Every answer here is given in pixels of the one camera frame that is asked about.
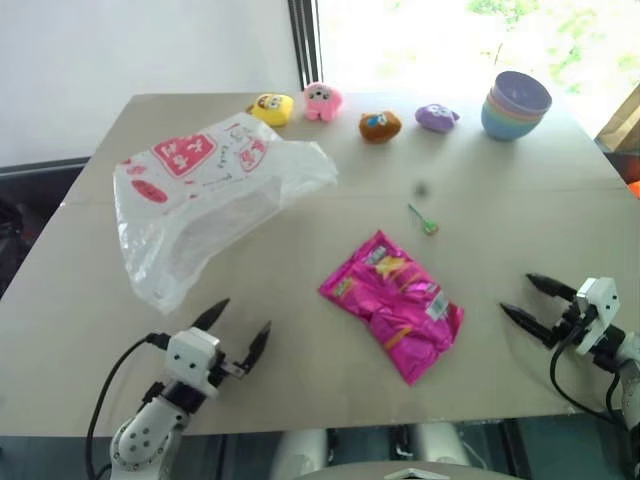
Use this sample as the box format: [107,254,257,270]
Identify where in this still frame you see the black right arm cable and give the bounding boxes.
[549,319,632,422]

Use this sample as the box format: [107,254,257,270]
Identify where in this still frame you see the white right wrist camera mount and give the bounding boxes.
[573,276,622,357]

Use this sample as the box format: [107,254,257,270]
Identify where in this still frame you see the yellow plastic bowl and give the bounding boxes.
[484,94,546,126]

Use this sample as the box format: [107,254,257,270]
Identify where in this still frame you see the purple plush toy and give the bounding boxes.
[414,103,461,133]

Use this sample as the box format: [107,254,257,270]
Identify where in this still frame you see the white red-printed plastic bag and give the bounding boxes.
[111,111,340,317]

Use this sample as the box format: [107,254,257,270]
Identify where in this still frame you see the grey rounded shape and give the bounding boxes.
[271,427,330,480]
[413,422,477,470]

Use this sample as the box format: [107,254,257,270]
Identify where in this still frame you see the green lollipop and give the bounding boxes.
[406,201,441,237]

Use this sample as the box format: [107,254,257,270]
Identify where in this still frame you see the brown plush toy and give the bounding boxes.
[358,111,404,144]

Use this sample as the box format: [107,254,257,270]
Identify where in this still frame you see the purple plastic bowl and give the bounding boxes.
[491,70,553,119]

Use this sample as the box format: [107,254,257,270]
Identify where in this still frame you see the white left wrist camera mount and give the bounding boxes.
[163,327,224,400]

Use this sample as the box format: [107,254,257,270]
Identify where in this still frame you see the grey robot torso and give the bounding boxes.
[287,459,526,480]

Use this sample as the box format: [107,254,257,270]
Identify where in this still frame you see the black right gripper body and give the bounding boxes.
[551,299,600,351]

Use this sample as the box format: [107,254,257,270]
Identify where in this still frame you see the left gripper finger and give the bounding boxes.
[238,320,273,375]
[193,298,232,332]

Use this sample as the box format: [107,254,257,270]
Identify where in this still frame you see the pink plush toy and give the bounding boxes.
[302,82,345,123]

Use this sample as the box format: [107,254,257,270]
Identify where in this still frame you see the blue plastic bowl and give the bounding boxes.
[480,102,544,143]

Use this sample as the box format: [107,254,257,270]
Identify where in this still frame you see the yellow plush toy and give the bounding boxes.
[245,92,296,128]

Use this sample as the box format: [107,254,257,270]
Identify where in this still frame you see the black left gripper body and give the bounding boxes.
[215,349,250,389]

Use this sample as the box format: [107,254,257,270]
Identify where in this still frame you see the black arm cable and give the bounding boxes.
[549,319,632,422]
[85,332,170,480]

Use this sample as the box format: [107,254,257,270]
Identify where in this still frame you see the dark window frame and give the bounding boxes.
[286,0,323,94]

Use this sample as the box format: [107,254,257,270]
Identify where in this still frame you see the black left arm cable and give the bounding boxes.
[85,332,170,480]

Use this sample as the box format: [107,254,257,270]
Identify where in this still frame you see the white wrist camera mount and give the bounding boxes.
[573,276,622,357]
[163,327,224,400]

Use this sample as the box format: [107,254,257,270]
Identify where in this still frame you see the green plastic bowl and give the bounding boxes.
[482,98,545,129]

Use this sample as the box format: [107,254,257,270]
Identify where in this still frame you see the pink plastic bowl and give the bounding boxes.
[487,88,547,123]

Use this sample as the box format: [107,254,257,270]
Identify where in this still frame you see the pink snack packet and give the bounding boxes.
[318,229,466,388]

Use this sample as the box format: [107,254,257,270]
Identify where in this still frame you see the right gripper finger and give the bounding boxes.
[525,272,580,302]
[499,301,557,348]

